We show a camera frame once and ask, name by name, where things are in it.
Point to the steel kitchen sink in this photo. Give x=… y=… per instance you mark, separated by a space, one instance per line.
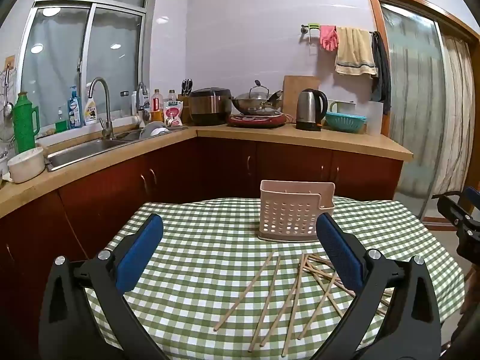
x=82 y=153

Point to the wooden cutting board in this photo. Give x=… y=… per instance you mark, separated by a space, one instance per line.
x=292 y=93

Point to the beige perforated plastic utensil holder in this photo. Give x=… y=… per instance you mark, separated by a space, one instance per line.
x=285 y=213

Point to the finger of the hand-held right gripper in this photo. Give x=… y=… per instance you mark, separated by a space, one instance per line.
x=457 y=210

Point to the small green bottle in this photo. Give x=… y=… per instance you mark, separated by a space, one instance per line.
x=61 y=124

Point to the striped curtain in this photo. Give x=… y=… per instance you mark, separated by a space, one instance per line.
x=455 y=120

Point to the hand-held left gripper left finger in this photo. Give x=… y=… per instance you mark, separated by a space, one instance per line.
x=140 y=251

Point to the kitchen counter with red cabinets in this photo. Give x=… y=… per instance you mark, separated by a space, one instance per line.
x=225 y=165

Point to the bottle with red label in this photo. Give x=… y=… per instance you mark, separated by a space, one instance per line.
x=156 y=108

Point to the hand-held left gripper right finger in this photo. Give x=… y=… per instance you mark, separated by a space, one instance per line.
x=339 y=251

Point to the red induction cooker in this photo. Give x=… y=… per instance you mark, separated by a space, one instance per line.
x=257 y=120

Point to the curved steel faucet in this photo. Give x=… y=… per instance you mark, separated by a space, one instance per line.
x=108 y=120

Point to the green thermos flask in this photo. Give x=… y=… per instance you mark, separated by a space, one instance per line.
x=24 y=127

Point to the teal plastic basket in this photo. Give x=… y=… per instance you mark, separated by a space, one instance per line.
x=345 y=123

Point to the steel electric kettle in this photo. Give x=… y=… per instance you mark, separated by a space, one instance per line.
x=308 y=108

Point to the white translucent jug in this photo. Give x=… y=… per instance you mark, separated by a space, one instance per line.
x=375 y=120

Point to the hanging metal ladle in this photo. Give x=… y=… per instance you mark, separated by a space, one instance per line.
x=8 y=107

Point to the wood framed glass door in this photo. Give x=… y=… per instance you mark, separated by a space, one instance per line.
x=412 y=101

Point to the steel wok with lid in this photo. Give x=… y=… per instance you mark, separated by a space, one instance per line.
x=255 y=103

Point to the white lidded pot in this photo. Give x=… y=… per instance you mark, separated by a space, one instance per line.
x=26 y=165

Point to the metal towel rail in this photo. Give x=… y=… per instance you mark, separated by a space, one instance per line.
x=309 y=29

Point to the pink rubber glove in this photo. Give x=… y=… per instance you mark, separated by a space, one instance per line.
x=329 y=37

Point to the white enamel mug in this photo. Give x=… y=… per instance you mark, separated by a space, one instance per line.
x=345 y=107

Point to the knife block with scissors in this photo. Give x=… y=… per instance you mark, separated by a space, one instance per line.
x=184 y=99

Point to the pile of wooden chopsticks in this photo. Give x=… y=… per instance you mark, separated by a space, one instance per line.
x=244 y=290

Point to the sliding glass window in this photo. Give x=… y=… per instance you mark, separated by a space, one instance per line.
x=93 y=45

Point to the dark hanging cloth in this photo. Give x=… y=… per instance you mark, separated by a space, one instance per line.
x=381 y=71

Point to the white plates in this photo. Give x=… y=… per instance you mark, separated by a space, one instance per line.
x=153 y=130

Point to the small chrome tap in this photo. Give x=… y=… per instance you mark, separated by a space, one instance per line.
x=142 y=101

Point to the beige striped towel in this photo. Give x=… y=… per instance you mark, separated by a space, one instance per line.
x=354 y=50

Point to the white spray bottle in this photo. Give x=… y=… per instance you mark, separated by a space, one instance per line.
x=90 y=110

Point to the red and white pouch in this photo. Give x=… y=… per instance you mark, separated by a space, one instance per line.
x=173 y=114

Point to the blue dish soap bottle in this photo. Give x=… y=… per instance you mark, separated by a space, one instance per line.
x=75 y=110

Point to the green white checked tablecloth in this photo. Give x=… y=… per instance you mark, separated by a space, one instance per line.
x=210 y=240

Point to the dark electric rice cooker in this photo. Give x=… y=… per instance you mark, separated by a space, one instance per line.
x=208 y=107

